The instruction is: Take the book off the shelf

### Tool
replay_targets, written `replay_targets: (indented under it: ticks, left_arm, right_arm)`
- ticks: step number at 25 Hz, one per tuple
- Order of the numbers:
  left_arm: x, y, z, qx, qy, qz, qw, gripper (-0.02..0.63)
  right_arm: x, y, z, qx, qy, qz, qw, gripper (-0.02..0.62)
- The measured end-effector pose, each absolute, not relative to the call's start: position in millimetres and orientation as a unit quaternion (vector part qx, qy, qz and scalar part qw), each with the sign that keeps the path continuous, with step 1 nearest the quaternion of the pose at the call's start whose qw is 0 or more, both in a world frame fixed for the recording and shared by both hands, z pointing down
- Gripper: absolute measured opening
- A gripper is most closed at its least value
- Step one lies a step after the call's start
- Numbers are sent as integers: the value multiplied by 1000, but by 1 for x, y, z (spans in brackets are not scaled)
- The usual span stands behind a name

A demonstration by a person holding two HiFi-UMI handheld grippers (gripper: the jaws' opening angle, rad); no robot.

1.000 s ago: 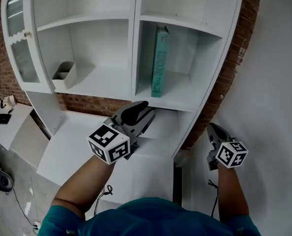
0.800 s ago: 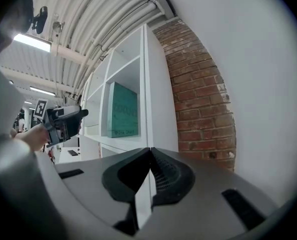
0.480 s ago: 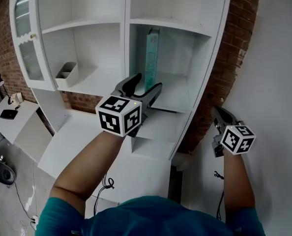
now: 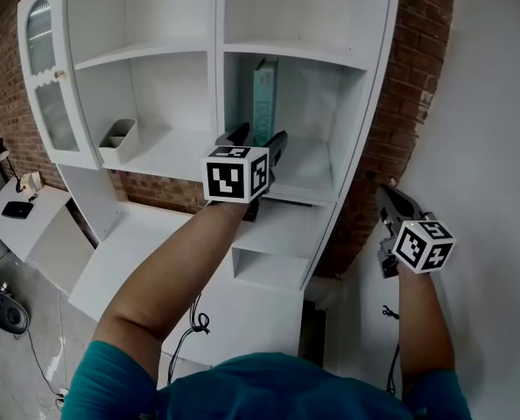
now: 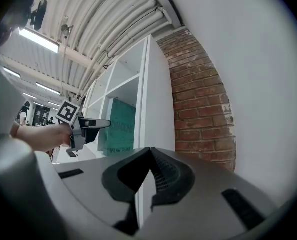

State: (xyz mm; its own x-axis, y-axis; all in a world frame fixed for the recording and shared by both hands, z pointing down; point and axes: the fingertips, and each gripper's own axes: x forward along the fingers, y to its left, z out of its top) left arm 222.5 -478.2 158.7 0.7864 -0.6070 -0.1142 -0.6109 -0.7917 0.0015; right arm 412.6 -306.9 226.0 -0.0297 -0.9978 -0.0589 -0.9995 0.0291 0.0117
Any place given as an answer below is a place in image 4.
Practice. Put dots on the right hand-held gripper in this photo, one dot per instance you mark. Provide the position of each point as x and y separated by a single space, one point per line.
424 245

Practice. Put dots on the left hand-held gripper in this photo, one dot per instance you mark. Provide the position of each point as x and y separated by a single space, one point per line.
225 177

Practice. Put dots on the teal hardcover book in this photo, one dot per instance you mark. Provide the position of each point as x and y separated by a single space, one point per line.
265 103

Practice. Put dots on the person's left forearm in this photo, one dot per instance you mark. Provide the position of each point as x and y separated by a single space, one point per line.
168 274

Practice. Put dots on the person's right forearm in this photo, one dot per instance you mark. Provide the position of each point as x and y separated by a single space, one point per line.
422 322

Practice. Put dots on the small white side desk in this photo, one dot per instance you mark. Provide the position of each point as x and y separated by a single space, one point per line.
28 230

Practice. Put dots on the black desk lamp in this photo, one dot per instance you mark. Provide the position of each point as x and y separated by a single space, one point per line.
10 164

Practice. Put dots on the pale grey organizer bin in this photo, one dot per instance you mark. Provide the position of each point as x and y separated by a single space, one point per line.
120 140

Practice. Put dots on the white shelving unit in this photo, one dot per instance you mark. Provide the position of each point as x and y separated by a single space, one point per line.
163 243

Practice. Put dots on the round wooden door knob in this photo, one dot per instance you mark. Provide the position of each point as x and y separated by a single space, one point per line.
60 74

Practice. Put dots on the white glass cabinet door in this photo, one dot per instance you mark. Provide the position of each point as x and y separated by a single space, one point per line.
52 103

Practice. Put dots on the person's teal shirt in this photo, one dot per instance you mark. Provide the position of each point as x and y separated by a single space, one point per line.
264 387

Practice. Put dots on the small white box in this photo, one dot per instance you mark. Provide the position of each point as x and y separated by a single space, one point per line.
33 181

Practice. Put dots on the flat black device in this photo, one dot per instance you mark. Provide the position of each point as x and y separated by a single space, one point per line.
17 209

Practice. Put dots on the grey round-dial device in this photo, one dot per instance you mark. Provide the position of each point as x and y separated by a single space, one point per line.
10 317

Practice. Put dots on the white power strip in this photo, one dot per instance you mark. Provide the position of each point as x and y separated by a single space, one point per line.
61 394

